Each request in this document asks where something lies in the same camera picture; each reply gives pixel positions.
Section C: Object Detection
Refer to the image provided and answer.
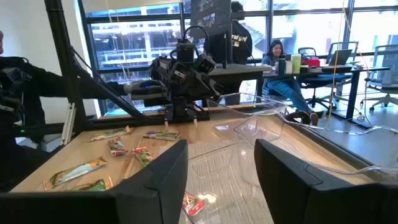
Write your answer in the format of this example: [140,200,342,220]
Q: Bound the black monitor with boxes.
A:
[190,0,233,68]

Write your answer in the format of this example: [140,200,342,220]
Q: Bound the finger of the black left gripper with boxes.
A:
[167,82,188,101]
[201,77,225,97]

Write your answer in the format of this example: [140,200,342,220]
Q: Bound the white bracket strip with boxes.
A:
[60,102,77,146]

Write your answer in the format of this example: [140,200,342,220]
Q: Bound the grey laptop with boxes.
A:
[328,49,354,67]

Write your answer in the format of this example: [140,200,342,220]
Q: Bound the black bottle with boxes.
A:
[277,55,287,75]

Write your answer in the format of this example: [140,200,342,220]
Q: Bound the black table clamp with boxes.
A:
[284,111,312,125]

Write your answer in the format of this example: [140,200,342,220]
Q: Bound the black office desk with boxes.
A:
[207,63,274,106]
[264,65,391,129]

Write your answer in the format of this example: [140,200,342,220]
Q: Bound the black office chair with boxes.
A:
[297,46,351,112]

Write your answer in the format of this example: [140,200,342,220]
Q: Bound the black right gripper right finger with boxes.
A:
[253,138,398,224]

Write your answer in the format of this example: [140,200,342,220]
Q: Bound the yellow cable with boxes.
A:
[324,0,348,129]

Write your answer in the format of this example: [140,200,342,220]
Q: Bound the red bag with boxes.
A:
[300,57,321,68]

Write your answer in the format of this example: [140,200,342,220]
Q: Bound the grey woven placemat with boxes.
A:
[157,136,299,224]

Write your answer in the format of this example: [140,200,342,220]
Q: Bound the black computer mouse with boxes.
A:
[136,80,163,91]

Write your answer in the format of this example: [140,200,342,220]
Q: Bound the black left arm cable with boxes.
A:
[182,26,211,50]

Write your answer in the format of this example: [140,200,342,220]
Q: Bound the blue wrapper granola bar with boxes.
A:
[142,130,181,141]

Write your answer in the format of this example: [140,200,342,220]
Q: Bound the green cup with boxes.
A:
[291,54,302,75]

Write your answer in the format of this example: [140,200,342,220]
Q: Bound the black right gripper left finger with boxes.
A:
[0,139,190,224]

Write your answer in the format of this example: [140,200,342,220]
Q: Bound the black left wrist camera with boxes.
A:
[193,53,218,75]

